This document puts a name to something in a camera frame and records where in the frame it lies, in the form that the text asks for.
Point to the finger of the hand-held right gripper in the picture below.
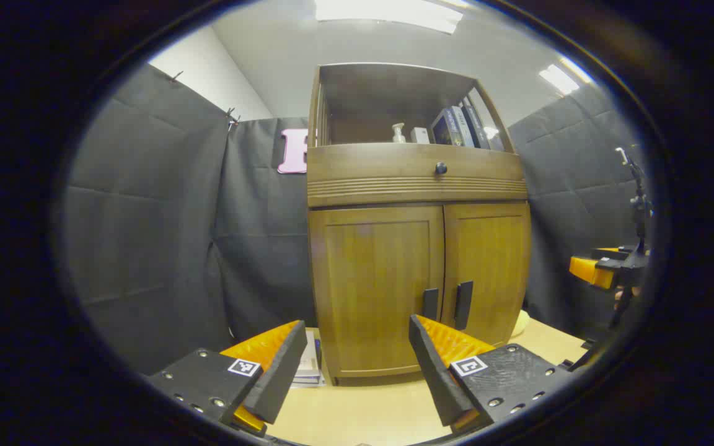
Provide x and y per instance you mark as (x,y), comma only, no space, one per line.
(586,267)

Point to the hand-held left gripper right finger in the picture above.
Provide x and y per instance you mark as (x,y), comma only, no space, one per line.
(434,371)

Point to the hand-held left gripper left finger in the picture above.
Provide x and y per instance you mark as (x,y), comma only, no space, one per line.
(282,371)

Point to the wooden shoe cabinet door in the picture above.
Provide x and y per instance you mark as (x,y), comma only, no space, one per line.
(369,285)
(493,260)

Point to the wooden double-door shoe cabinet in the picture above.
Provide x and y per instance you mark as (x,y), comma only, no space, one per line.
(388,93)

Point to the wooden cabinet drawer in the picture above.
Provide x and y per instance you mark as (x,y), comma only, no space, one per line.
(382,167)

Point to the stack of pale books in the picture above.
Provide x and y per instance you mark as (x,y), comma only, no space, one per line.
(308,365)

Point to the pale yellow round object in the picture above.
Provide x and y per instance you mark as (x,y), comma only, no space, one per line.
(521,323)

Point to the black round drawer knob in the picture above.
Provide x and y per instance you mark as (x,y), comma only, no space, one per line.
(440,168)

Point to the grey spine book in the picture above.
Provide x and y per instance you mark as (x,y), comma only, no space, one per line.
(463,127)

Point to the blue spine book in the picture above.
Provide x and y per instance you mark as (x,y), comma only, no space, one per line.
(442,129)

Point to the small white box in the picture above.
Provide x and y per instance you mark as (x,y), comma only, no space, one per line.
(419,135)

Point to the white pump bottle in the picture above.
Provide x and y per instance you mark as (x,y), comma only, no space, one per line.
(398,134)

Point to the black cloth clip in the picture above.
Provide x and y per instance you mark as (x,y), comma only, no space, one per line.
(175,76)
(233,118)

